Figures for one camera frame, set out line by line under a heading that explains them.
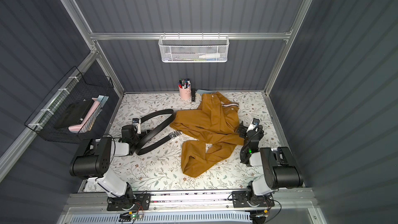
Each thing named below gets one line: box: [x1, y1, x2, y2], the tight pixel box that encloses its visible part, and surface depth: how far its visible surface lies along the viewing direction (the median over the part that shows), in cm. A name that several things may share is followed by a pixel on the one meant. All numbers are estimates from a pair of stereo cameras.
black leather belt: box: [135, 109, 182, 156], surface depth 93 cm
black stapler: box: [191, 88, 196, 102], surface depth 118 cm
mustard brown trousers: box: [169, 91, 245, 178], surface depth 96 cm
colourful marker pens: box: [177, 78, 192, 89], surface depth 111 cm
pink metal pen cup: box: [177, 83, 192, 101], surface depth 115 cm
